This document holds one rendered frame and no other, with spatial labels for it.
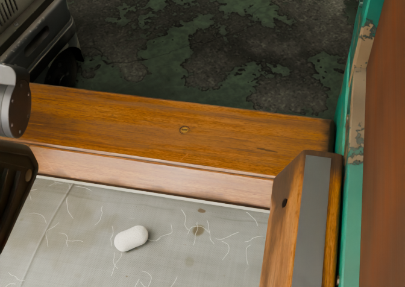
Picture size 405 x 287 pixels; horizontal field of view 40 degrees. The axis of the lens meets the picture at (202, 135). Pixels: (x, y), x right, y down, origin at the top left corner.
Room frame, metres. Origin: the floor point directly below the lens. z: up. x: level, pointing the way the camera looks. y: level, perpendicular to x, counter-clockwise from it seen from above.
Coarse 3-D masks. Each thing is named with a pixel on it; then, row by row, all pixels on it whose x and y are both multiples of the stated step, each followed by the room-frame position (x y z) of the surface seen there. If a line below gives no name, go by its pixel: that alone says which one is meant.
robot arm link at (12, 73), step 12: (0, 72) 0.37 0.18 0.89; (12, 72) 0.37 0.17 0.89; (24, 72) 0.39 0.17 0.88; (0, 84) 0.36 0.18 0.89; (12, 84) 0.36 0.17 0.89; (24, 84) 0.38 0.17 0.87; (0, 96) 0.35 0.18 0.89; (12, 96) 0.35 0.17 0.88; (24, 96) 0.37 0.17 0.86; (0, 108) 0.34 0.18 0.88; (12, 108) 0.35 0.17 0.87; (24, 108) 0.36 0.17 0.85; (0, 120) 0.33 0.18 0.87; (12, 120) 0.34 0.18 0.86; (24, 120) 0.36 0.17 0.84; (0, 132) 0.33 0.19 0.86; (12, 132) 0.33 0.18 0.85
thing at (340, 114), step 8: (344, 72) 0.43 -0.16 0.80; (344, 80) 0.40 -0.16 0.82; (344, 88) 0.39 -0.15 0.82; (344, 96) 0.37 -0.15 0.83; (344, 104) 0.36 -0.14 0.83; (336, 112) 0.42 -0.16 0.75; (344, 112) 0.34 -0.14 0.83; (336, 120) 0.40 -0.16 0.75; (344, 120) 0.33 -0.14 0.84; (336, 128) 0.38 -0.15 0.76; (344, 128) 0.32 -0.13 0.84; (336, 136) 0.37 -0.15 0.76; (344, 136) 0.31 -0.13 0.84; (336, 144) 0.35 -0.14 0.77; (344, 144) 0.30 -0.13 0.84; (336, 152) 0.34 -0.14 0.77; (336, 264) 0.18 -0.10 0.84; (336, 272) 0.18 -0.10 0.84
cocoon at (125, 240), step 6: (132, 228) 0.28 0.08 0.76; (138, 228) 0.27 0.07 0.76; (144, 228) 0.28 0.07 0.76; (120, 234) 0.27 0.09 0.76; (126, 234) 0.27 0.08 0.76; (132, 234) 0.27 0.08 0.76; (138, 234) 0.27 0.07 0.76; (144, 234) 0.27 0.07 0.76; (120, 240) 0.26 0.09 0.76; (126, 240) 0.26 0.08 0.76; (132, 240) 0.26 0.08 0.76; (138, 240) 0.26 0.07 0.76; (144, 240) 0.26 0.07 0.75; (120, 246) 0.26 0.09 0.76; (126, 246) 0.26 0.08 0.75; (132, 246) 0.26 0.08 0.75
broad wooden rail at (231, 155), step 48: (48, 96) 0.46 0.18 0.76; (96, 96) 0.45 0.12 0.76; (144, 96) 0.45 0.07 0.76; (48, 144) 0.39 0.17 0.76; (96, 144) 0.38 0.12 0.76; (144, 144) 0.38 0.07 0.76; (192, 144) 0.37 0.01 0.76; (240, 144) 0.37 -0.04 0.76; (288, 144) 0.36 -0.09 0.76; (192, 192) 0.32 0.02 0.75; (240, 192) 0.31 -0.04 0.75
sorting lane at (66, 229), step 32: (32, 192) 0.34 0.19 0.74; (64, 192) 0.34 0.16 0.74; (96, 192) 0.33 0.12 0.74; (128, 192) 0.33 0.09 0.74; (32, 224) 0.30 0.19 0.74; (64, 224) 0.30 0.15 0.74; (96, 224) 0.29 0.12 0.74; (128, 224) 0.29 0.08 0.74; (160, 224) 0.29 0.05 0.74; (192, 224) 0.28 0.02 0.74; (224, 224) 0.28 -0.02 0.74; (256, 224) 0.28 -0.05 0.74; (0, 256) 0.26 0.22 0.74; (32, 256) 0.26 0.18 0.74; (64, 256) 0.26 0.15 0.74; (96, 256) 0.26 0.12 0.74; (128, 256) 0.25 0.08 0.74; (160, 256) 0.25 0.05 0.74; (192, 256) 0.25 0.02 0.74; (224, 256) 0.25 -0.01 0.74; (256, 256) 0.24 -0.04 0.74
